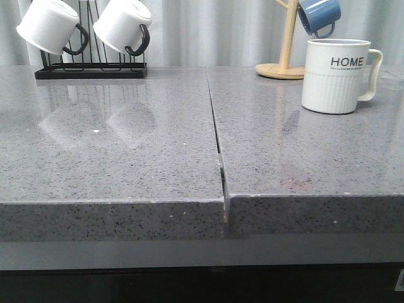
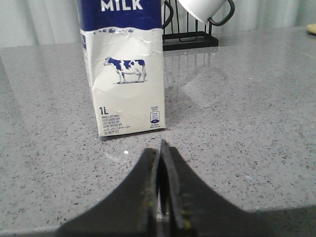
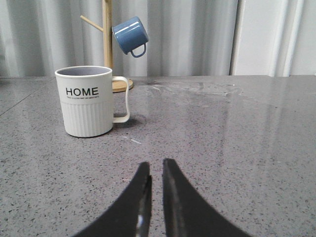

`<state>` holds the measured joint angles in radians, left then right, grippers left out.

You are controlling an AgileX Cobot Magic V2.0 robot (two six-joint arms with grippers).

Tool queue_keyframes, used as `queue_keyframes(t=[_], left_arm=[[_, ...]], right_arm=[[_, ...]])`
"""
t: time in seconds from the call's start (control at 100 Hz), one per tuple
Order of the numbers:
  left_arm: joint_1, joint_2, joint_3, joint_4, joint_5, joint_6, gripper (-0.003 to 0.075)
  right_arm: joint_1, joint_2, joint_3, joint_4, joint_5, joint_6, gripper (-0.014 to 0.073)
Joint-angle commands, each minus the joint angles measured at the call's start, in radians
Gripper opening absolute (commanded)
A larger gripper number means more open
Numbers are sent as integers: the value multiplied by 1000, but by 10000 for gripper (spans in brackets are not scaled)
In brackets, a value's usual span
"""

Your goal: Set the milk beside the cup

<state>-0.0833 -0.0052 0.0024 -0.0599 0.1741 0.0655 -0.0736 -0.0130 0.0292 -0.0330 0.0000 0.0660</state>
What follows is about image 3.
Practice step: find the white HOME mug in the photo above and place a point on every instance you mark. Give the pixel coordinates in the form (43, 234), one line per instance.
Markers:
(86, 98)

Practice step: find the wooden mug tree stand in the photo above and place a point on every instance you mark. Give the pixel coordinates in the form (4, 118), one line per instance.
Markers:
(106, 29)

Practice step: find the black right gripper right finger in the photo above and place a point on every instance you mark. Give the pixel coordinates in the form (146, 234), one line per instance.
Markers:
(186, 213)

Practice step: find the blue enamel mug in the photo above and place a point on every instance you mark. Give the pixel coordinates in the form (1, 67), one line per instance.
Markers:
(130, 35)

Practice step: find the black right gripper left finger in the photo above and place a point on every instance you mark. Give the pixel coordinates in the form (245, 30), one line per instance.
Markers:
(130, 214)

